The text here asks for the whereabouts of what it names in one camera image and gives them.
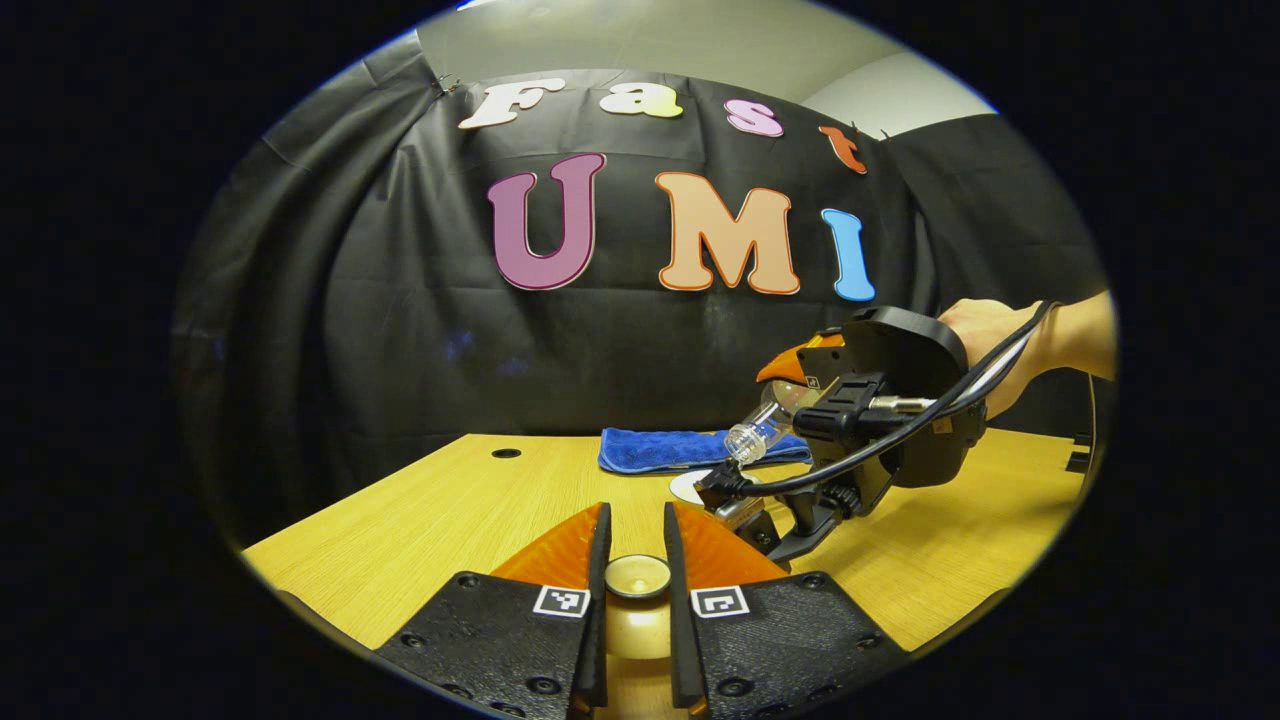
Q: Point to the beige teacup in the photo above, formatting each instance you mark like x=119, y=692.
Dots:
x=690, y=485

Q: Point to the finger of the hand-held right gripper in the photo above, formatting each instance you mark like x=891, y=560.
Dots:
x=810, y=535
x=805, y=362

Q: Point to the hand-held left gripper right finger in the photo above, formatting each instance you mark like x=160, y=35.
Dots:
x=682, y=650

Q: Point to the blue towel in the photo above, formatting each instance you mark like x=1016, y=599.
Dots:
x=660, y=450

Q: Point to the black backdrop cloth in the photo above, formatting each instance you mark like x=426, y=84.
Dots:
x=400, y=330

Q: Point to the clear glass water bottle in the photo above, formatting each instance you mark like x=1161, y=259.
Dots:
x=765, y=425

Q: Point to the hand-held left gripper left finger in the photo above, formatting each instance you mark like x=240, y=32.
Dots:
x=595, y=650

